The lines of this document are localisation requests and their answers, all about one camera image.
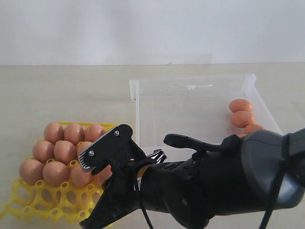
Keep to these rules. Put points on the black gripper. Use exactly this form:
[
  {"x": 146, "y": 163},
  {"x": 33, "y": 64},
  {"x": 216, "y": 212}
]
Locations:
[{"x": 121, "y": 194}]

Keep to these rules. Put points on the yellow plastic egg tray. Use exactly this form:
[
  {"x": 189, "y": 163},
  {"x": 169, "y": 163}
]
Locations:
[{"x": 48, "y": 202}]

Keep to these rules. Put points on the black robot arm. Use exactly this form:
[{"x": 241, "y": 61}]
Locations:
[{"x": 262, "y": 171}]

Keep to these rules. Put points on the clear plastic bin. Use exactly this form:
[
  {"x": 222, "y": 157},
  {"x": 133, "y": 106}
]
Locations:
[{"x": 197, "y": 107}]

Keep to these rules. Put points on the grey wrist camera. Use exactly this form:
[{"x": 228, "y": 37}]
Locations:
[{"x": 114, "y": 148}]

